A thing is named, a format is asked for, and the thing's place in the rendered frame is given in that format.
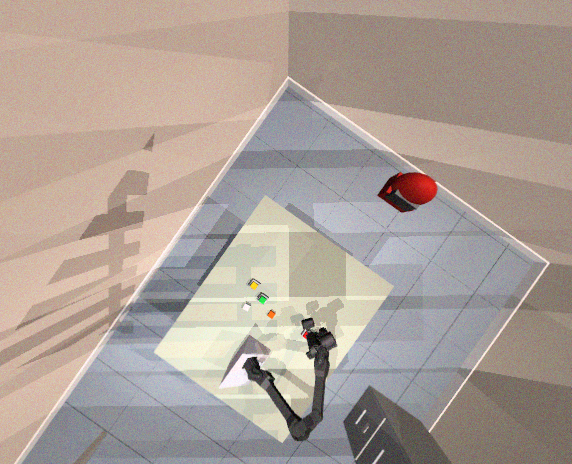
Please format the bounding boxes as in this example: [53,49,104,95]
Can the green button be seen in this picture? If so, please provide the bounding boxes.
[257,292,269,305]

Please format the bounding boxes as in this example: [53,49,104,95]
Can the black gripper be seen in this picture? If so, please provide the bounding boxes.
[301,317,319,344]

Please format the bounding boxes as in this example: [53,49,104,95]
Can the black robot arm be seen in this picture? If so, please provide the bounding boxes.
[242,327,338,441]

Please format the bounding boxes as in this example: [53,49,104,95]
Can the yellow button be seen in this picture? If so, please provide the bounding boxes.
[249,279,261,291]

